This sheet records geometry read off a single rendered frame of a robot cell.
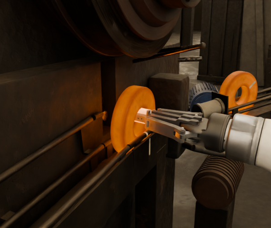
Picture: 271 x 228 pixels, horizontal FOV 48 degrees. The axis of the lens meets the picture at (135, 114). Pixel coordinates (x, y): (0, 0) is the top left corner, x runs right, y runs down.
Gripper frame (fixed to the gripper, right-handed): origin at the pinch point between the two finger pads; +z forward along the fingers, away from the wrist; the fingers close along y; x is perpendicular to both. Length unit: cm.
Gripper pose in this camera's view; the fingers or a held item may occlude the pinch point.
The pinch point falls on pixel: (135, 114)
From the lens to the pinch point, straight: 68.0
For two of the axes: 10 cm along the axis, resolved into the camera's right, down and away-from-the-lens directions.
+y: 4.6, -2.7, 8.5
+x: 0.5, -9.4, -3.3
